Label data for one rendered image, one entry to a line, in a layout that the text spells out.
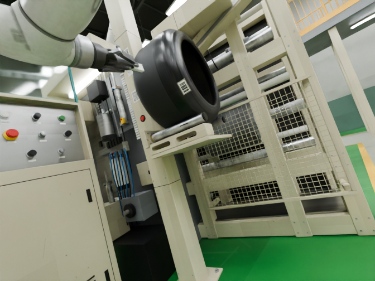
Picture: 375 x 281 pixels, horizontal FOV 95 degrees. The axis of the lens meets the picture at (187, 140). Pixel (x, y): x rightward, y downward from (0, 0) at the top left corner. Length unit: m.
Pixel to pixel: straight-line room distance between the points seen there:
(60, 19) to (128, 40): 0.92
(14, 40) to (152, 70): 0.50
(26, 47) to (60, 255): 0.88
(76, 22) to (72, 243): 0.96
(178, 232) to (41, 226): 0.66
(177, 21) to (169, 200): 1.23
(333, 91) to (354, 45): 1.75
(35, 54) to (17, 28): 0.05
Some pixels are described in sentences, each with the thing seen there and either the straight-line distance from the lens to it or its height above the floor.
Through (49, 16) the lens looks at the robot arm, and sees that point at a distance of 0.47.
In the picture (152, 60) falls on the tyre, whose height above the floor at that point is 1.21.
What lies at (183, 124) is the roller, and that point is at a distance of 0.86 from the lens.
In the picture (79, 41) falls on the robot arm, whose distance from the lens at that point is 0.59.
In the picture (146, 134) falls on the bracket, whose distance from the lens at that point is 0.98.
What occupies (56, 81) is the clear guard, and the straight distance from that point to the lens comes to 1.36.
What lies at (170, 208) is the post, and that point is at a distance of 1.10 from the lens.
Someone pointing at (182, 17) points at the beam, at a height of 1.69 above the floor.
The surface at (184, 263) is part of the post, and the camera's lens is 1.22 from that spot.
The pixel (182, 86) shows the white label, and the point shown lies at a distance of 0.80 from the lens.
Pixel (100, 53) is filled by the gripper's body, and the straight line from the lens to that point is 0.62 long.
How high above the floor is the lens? 0.72
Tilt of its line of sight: 6 degrees up
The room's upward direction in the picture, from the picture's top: 17 degrees counter-clockwise
